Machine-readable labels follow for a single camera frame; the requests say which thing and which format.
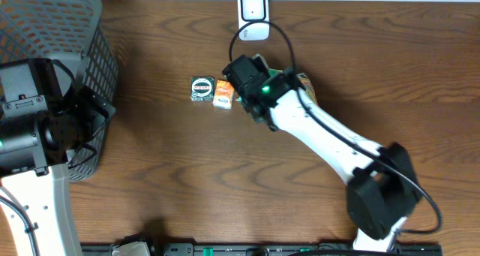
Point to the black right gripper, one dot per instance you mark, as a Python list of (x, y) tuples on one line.
[(289, 73)]

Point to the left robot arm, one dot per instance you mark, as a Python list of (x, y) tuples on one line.
[(47, 119)]

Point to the orange tissue pack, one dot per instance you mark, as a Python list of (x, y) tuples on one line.
[(223, 95)]

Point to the dark grey plastic basket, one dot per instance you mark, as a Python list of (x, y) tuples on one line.
[(69, 31)]

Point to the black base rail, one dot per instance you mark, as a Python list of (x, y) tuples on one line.
[(188, 249)]

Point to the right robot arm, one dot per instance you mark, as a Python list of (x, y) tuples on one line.
[(381, 185)]

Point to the yellow snack bag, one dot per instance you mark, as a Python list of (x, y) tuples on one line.
[(307, 84)]

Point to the round clear packaged item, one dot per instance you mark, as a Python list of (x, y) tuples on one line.
[(202, 89)]

